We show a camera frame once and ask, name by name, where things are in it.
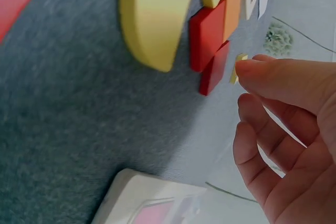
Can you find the white tray with pink inlay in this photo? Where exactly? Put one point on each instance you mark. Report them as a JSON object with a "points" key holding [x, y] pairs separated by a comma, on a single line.
{"points": [[147, 200]]}

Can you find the grey felt mat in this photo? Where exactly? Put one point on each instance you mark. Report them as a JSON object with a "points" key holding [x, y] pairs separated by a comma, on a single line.
{"points": [[65, 108]]}

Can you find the large yellow curved block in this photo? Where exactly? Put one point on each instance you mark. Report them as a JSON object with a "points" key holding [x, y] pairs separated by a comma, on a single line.
{"points": [[155, 22]]}

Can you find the large red square block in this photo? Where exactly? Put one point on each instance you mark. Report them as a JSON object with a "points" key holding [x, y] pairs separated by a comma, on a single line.
{"points": [[207, 37]]}

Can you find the small red block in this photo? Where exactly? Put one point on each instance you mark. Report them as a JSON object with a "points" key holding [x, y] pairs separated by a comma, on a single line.
{"points": [[214, 73]]}

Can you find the small yellow block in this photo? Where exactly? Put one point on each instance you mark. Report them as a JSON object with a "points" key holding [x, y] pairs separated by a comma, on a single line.
{"points": [[236, 73]]}

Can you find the orange square block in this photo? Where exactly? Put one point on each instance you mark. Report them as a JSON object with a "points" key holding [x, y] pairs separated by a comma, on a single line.
{"points": [[232, 12]]}

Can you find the person's right hand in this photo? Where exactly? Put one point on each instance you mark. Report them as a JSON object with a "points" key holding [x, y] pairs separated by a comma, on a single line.
{"points": [[302, 134]]}

